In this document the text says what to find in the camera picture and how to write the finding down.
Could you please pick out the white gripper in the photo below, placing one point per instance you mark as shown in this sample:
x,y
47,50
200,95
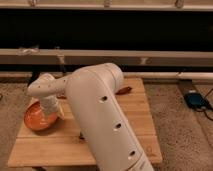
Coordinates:
x,y
50,104

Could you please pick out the orange ceramic bowl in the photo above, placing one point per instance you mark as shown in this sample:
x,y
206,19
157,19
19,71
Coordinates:
x,y
35,120

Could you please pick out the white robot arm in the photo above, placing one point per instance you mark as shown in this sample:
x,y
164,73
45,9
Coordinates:
x,y
90,92

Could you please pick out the dark chocolate bar wrapper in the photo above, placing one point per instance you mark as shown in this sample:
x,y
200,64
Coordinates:
x,y
81,136

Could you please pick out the wooden cutting board table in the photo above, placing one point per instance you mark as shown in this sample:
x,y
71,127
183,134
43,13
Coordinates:
x,y
60,145

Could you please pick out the brown sausage-shaped item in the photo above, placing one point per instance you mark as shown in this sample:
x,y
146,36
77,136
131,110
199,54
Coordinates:
x,y
124,90

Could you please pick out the blue power adapter box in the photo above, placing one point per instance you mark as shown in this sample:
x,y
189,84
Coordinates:
x,y
195,100

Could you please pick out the long metal shelf rail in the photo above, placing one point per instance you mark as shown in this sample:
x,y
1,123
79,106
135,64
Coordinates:
x,y
123,57

